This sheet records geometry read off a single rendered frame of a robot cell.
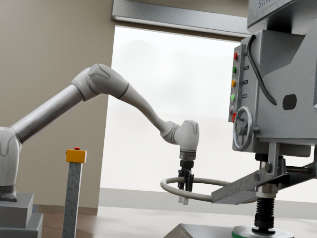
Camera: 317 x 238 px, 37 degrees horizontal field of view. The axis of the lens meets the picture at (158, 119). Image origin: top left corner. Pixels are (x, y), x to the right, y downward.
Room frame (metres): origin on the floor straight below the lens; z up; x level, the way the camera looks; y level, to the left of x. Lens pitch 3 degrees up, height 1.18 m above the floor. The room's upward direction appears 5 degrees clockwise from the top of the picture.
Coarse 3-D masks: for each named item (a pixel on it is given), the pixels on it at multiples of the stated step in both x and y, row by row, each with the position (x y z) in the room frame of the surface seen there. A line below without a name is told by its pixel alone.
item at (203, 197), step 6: (162, 180) 2.33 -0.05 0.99; (168, 180) 2.39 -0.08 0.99; (174, 180) 2.44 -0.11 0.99; (180, 180) 2.48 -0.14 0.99; (198, 180) 2.53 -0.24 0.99; (204, 180) 2.53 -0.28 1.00; (210, 180) 2.53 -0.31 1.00; (216, 180) 2.53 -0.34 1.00; (222, 180) 2.53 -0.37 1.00; (162, 186) 2.24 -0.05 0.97; (168, 186) 2.20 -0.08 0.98; (222, 186) 2.52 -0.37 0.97; (174, 192) 2.15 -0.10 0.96; (180, 192) 2.13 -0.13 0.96; (186, 192) 2.11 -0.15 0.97; (192, 192) 2.11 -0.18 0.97; (192, 198) 2.10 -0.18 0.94; (198, 198) 2.08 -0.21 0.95; (204, 198) 2.08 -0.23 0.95; (210, 198) 2.07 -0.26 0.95
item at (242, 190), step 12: (264, 168) 1.57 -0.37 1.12; (288, 168) 1.47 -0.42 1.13; (300, 168) 1.48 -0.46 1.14; (312, 168) 1.48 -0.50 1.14; (240, 180) 1.77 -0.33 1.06; (252, 180) 1.65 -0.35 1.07; (264, 180) 1.56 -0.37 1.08; (300, 180) 1.54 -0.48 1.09; (216, 192) 2.03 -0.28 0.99; (228, 192) 1.88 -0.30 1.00; (240, 192) 1.78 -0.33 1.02; (252, 192) 1.78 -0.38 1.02
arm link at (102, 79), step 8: (96, 64) 2.19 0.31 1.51; (96, 72) 2.16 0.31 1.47; (104, 72) 2.17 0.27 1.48; (112, 72) 2.19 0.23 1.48; (96, 80) 2.18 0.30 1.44; (104, 80) 2.17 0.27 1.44; (112, 80) 2.18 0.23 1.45; (120, 80) 2.21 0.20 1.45; (96, 88) 2.24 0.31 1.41; (104, 88) 2.20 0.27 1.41; (112, 88) 2.20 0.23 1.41; (120, 88) 2.21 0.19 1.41
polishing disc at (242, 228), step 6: (234, 228) 1.69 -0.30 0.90; (240, 228) 1.70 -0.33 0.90; (246, 228) 1.71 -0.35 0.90; (240, 234) 1.62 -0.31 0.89; (246, 234) 1.60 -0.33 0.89; (252, 234) 1.59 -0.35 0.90; (258, 234) 1.60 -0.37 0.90; (264, 234) 1.62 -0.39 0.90; (270, 234) 1.63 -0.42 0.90; (276, 234) 1.64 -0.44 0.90; (282, 234) 1.65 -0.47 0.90; (288, 234) 1.66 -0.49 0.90
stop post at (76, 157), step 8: (72, 152) 3.03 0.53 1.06; (80, 152) 3.04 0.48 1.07; (72, 160) 3.03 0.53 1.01; (80, 160) 3.04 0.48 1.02; (72, 168) 3.05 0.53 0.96; (80, 168) 3.06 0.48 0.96; (72, 176) 3.05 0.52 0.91; (80, 176) 3.07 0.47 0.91; (72, 184) 3.05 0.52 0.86; (80, 184) 3.13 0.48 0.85; (72, 192) 3.05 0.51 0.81; (72, 200) 3.06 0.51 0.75; (72, 208) 3.06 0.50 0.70; (64, 216) 3.05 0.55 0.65; (72, 216) 3.06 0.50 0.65; (64, 224) 3.05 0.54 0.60; (72, 224) 3.06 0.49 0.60; (64, 232) 3.05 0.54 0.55; (72, 232) 3.06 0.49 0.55
